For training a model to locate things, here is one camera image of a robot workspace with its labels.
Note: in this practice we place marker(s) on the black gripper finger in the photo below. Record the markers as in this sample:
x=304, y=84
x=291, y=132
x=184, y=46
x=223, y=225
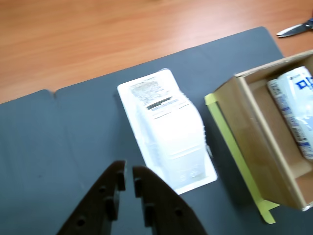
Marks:
x=166, y=210
x=97, y=205

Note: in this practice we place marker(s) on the white plastic box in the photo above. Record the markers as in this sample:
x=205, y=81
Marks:
x=168, y=137

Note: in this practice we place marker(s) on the white blue Milkis can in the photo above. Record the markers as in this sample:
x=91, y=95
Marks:
x=296, y=107

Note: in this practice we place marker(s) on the dark grey textured mat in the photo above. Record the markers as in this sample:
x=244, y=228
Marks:
x=97, y=110
x=29, y=147

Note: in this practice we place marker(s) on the brown cardboard box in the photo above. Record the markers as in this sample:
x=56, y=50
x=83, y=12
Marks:
x=247, y=132

